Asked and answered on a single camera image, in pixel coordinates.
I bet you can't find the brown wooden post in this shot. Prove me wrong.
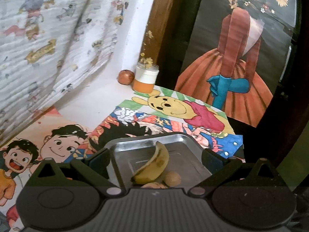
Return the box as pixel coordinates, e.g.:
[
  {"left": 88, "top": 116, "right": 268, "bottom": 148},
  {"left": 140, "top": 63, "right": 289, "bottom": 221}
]
[{"left": 140, "top": 0, "right": 174, "bottom": 64}]

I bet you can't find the orange white jar with flowers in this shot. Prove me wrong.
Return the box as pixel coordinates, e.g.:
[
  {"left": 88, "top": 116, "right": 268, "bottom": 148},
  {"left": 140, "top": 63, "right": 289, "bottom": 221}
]
[{"left": 132, "top": 30, "right": 160, "bottom": 94}]

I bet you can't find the brown longan fruit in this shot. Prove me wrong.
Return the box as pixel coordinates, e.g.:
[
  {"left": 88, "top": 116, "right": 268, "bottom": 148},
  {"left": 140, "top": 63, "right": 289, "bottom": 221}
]
[{"left": 163, "top": 171, "right": 181, "bottom": 188}]

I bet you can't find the yellow banana with sticker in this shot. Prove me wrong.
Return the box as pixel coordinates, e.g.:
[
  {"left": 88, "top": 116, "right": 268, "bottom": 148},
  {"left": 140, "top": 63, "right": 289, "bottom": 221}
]
[{"left": 131, "top": 141, "right": 170, "bottom": 185}]

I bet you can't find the white cartoon print cloth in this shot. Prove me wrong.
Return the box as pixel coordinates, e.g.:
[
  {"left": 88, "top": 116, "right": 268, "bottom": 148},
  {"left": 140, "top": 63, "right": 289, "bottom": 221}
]
[{"left": 1, "top": 0, "right": 127, "bottom": 143}]

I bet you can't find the winnie pooh drawing paper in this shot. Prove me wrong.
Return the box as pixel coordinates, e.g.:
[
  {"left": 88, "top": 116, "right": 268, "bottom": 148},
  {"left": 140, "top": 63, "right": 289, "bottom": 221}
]
[{"left": 116, "top": 85, "right": 234, "bottom": 136}]

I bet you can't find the metal tray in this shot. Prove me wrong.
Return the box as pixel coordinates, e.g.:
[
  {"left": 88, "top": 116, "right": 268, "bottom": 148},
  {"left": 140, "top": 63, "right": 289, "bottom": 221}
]
[{"left": 105, "top": 132, "right": 211, "bottom": 191}]

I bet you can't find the colourful anime collage paper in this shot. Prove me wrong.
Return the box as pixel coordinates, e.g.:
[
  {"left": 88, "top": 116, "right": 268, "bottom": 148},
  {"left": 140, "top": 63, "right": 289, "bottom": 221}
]
[{"left": 73, "top": 106, "right": 245, "bottom": 162}]

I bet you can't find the anime boys drawing paper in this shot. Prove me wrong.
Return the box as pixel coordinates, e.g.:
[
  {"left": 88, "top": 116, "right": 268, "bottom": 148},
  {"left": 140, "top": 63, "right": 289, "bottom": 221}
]
[{"left": 1, "top": 108, "right": 89, "bottom": 231}]

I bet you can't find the brown round ornament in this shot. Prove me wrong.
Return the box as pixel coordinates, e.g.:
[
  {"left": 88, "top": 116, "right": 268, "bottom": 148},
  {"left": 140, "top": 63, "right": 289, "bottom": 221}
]
[{"left": 117, "top": 70, "right": 135, "bottom": 85}]

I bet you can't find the girl orange dress painting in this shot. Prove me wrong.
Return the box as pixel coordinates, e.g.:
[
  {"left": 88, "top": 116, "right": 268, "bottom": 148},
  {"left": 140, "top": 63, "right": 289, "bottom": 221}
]
[{"left": 175, "top": 0, "right": 297, "bottom": 127}]

